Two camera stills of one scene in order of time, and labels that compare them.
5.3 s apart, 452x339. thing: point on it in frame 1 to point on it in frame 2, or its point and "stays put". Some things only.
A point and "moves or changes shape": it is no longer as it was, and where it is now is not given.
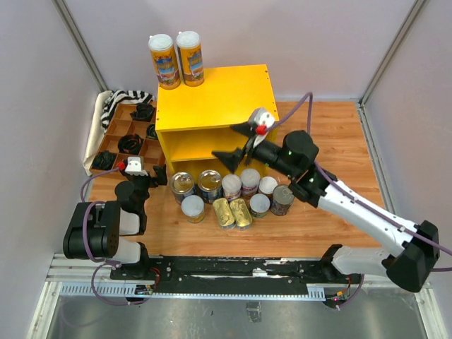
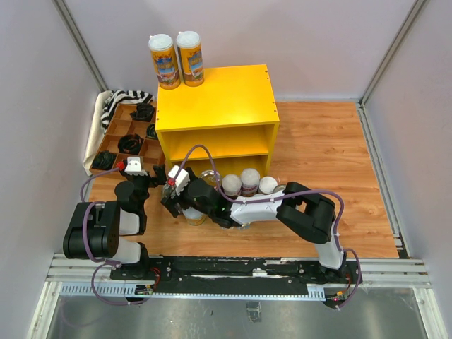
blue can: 182,184 moves or changes shape
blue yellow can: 165,63 stays put
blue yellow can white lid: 189,44 stays put
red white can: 232,186 stays put
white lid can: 267,185 stays put
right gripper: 230,158 to 171,203
